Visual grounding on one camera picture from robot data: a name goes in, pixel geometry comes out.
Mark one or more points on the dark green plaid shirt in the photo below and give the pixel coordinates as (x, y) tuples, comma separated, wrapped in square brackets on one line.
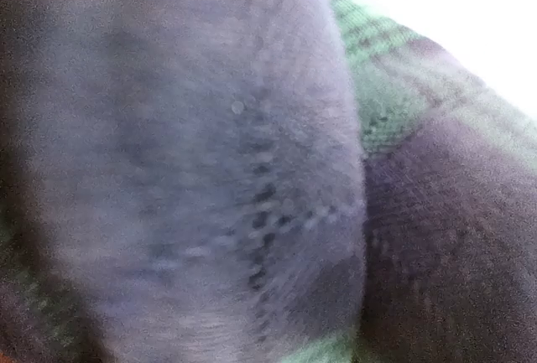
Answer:
[(256, 181)]

